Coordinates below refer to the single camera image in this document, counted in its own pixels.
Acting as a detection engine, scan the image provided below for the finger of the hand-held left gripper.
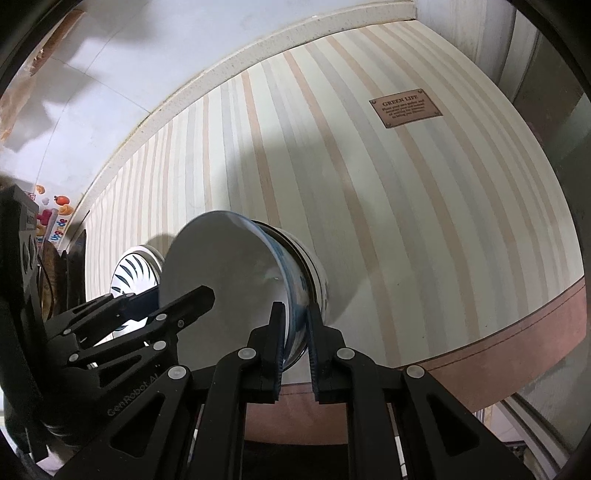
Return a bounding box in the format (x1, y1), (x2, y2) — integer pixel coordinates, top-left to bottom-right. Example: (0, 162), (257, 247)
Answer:
(65, 285), (216, 371)
(44, 290), (161, 352)

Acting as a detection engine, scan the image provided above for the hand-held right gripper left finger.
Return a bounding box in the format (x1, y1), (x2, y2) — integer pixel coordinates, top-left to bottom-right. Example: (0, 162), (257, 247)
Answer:
(51, 301), (286, 480)

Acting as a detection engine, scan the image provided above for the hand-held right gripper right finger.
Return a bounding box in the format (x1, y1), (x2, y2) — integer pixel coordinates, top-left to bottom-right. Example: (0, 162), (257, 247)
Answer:
(305, 302), (540, 480)

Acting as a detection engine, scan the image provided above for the white plate black striped rim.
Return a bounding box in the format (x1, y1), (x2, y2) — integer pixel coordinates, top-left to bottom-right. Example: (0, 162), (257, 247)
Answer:
(110, 246), (165, 334)

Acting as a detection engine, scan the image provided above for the white bowl blue pattern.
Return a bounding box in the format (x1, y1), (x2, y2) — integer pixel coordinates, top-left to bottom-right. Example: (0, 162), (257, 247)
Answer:
(161, 210), (320, 371)

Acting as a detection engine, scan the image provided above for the striped tablecloth with cat print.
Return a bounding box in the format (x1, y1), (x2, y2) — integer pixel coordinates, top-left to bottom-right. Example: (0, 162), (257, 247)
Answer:
(83, 21), (588, 445)

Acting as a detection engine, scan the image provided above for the colourful wall sticker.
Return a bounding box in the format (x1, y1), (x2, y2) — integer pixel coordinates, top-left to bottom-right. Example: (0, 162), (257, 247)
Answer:
(28, 184), (75, 241)

